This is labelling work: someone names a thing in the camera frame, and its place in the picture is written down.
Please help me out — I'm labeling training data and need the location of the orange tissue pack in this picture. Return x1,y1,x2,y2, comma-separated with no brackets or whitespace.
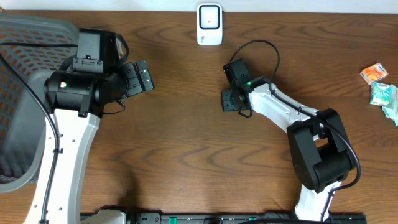
360,63,389,85

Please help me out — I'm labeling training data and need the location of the green tissue pack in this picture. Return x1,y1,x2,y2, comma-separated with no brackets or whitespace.
369,82,390,106

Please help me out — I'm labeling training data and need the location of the green wet wipes pack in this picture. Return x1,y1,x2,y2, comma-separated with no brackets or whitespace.
382,84,398,126

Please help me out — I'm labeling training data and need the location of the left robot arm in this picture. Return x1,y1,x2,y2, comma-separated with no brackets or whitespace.
26,29,154,223

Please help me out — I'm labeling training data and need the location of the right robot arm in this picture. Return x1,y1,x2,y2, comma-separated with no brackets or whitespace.
221,59,359,222

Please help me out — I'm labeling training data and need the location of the white barcode scanner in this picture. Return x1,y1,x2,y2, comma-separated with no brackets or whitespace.
197,3,223,45

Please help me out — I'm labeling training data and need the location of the grey plastic shopping basket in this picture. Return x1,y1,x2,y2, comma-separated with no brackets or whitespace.
1,14,78,193

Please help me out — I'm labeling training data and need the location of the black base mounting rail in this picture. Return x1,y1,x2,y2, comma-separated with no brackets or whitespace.
81,212,368,224

